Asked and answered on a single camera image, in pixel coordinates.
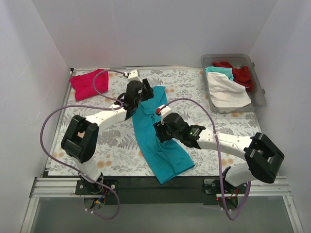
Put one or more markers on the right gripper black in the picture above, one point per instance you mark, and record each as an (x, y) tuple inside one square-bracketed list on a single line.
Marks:
[(161, 132)]

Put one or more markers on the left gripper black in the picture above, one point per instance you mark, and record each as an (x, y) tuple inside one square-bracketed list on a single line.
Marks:
[(148, 89)]

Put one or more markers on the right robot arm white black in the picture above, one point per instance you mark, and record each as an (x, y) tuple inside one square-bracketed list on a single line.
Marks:
[(262, 158)]

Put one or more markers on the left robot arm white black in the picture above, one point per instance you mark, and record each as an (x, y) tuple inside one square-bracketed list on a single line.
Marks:
[(80, 139)]

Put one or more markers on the white t shirt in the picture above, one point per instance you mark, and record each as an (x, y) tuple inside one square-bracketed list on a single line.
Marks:
[(225, 93)]

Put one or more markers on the floral patterned table mat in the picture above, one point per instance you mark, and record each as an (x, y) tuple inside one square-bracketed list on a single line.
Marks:
[(117, 152)]

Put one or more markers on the folded pink t shirt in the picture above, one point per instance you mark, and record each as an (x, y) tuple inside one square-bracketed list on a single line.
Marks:
[(83, 84)]

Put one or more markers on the light mint t shirt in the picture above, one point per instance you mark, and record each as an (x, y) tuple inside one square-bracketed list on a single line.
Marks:
[(223, 70)]

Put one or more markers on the dark red t shirt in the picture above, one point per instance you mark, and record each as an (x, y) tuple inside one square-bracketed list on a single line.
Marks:
[(241, 75)]

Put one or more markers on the clear plastic bin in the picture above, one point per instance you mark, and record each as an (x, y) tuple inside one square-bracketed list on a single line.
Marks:
[(239, 60)]

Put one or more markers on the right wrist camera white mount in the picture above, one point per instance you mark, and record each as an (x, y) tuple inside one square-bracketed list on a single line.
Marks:
[(163, 111)]

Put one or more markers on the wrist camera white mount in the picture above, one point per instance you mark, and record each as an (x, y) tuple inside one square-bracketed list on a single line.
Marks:
[(132, 76), (163, 111)]

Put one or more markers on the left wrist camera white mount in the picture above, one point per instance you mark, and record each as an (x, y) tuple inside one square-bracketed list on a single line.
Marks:
[(132, 76)]

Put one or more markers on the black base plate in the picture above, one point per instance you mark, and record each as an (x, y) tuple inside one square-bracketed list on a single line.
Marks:
[(147, 190)]

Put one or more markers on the aluminium frame rail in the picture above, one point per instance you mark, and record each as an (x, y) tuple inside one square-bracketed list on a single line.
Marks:
[(54, 208)]

